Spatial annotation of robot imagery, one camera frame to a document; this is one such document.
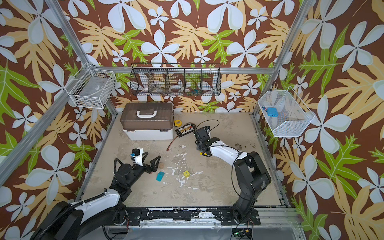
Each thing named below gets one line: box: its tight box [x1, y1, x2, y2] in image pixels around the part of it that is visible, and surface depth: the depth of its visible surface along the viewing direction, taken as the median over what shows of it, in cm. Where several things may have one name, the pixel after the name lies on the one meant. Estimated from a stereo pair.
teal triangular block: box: [156, 171, 165, 182], surface depth 89 cm
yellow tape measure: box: [174, 119, 182, 128], surface depth 113 cm
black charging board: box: [175, 122, 197, 138], surface depth 110 cm
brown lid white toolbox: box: [120, 102, 175, 141], surface depth 95 cm
